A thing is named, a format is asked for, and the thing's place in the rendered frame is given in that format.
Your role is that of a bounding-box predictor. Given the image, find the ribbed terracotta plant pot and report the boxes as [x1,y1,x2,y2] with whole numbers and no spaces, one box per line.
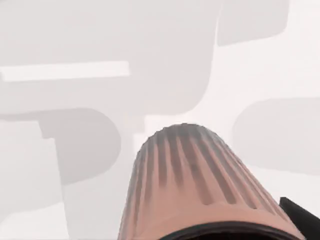
[116,122,305,240]

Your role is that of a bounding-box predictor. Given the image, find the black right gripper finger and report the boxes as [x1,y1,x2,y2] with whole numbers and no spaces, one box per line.
[278,196,320,240]

